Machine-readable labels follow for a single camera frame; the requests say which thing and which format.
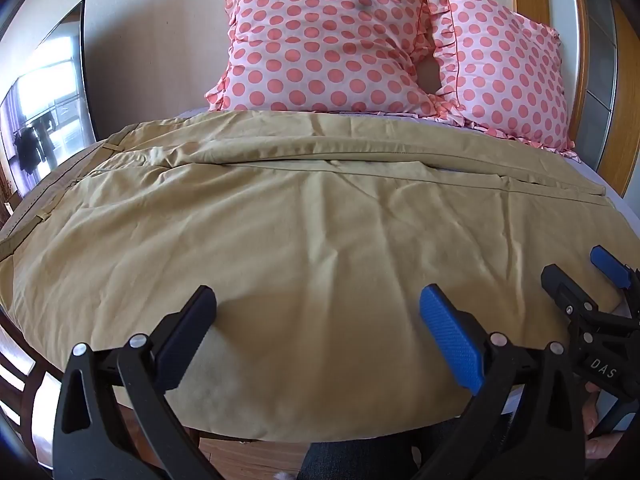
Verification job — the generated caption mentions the black framed mirror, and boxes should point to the black framed mirror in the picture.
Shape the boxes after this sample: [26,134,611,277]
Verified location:
[0,1,98,196]

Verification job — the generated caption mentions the person's right hand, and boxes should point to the person's right hand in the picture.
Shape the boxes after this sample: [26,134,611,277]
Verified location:
[583,385,640,461]

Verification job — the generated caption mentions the small pink polka-dot pillow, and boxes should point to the small pink polka-dot pillow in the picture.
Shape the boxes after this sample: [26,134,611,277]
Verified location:
[395,0,581,163]

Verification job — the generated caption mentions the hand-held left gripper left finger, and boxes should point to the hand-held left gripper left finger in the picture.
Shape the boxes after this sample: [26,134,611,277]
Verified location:
[52,286,221,480]

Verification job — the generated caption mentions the dark wooden chair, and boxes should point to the dark wooden chair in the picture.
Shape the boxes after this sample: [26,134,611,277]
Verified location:
[0,307,68,480]

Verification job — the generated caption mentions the large pink polka-dot pillow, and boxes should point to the large pink polka-dot pillow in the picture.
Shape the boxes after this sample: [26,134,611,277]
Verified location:
[205,0,441,121]

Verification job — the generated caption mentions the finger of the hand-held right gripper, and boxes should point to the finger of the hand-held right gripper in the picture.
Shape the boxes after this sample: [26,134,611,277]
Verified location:
[541,263,599,322]
[590,245,640,311]

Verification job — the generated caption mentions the khaki pants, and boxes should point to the khaki pants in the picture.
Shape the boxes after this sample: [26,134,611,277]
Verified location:
[0,109,632,443]

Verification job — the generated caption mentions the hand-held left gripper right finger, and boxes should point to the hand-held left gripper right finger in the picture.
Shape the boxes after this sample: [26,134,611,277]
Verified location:
[415,284,586,480]

